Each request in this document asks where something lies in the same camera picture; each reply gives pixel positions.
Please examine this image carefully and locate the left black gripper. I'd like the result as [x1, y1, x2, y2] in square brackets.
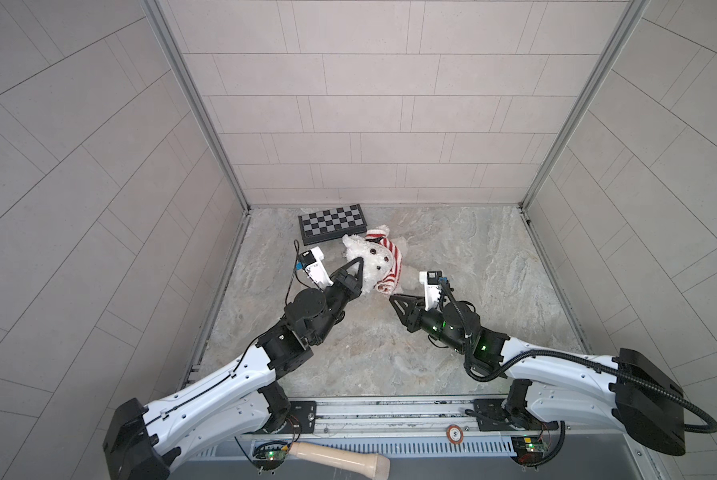
[305, 258, 364, 347]

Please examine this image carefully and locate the red white striped knit sweater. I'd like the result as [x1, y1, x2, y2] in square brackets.
[364, 225, 403, 295]

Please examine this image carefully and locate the white teddy bear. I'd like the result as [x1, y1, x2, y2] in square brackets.
[342, 225, 403, 295]

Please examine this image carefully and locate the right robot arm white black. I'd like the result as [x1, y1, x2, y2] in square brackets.
[390, 294, 717, 456]

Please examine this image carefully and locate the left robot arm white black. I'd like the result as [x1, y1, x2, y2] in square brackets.
[102, 257, 364, 479]

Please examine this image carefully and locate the folded black white chessboard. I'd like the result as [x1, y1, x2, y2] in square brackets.
[298, 204, 368, 245]

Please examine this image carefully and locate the round red white sticker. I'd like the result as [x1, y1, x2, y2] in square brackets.
[446, 424, 464, 445]

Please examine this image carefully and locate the right green circuit board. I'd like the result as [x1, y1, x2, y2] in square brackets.
[511, 436, 547, 465]

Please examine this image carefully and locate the green circuit board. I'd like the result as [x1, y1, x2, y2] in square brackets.
[252, 441, 290, 471]
[511, 436, 547, 465]

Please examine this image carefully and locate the left green circuit board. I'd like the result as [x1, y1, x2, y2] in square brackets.
[252, 441, 290, 471]

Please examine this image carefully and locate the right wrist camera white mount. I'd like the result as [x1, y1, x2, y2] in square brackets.
[419, 270, 448, 311]

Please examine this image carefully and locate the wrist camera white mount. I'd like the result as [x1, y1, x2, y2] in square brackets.
[298, 247, 334, 289]
[419, 270, 448, 311]

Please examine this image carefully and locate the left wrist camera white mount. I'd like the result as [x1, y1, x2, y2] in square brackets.
[298, 247, 334, 289]

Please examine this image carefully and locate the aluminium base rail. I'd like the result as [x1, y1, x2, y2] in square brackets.
[147, 392, 636, 442]

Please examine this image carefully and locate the beige wooden handle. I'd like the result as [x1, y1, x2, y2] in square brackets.
[288, 442, 391, 480]

